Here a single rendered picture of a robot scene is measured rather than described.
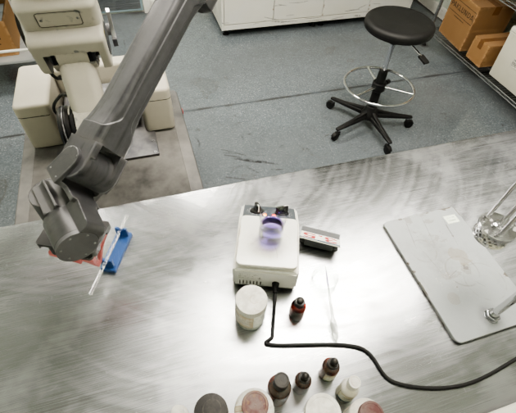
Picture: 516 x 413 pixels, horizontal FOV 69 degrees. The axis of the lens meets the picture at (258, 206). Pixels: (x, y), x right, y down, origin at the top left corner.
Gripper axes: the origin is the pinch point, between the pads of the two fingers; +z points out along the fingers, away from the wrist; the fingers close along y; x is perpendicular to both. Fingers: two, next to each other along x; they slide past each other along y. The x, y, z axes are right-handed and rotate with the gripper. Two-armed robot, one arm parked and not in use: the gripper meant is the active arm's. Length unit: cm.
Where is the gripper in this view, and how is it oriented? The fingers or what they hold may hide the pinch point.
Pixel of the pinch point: (89, 260)
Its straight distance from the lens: 77.6
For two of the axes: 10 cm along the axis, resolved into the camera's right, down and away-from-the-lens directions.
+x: 1.5, -7.7, 6.2
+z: -0.5, 6.2, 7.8
